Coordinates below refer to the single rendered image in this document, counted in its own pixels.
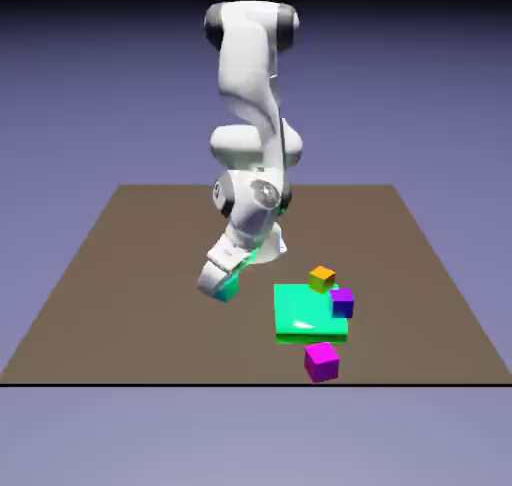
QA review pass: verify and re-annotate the small orange cube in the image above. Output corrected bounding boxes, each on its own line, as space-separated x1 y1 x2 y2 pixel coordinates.
308 265 337 294

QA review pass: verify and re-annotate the large green box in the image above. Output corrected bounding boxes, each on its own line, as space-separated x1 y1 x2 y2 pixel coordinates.
273 282 349 345

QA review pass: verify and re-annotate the small magenta cube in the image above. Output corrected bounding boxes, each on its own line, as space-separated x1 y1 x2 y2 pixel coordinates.
303 341 341 384

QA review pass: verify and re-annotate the small purple cube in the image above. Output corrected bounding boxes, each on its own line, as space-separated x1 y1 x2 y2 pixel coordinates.
328 287 356 320

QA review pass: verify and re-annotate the small teal cube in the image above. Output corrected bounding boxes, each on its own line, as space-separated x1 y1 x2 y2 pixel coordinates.
212 274 241 304

